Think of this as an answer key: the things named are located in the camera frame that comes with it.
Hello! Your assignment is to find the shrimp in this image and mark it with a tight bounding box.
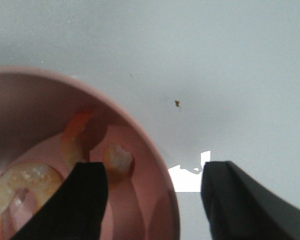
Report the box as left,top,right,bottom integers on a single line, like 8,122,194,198
0,162,64,240
60,108,134,188

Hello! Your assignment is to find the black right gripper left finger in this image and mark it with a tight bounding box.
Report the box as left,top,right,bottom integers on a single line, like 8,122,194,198
12,162,108,240

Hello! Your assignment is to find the pink bowl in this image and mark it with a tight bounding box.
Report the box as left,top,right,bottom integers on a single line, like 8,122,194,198
0,66,180,240

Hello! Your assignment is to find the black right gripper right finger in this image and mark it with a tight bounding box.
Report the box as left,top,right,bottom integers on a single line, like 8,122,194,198
201,161,300,240

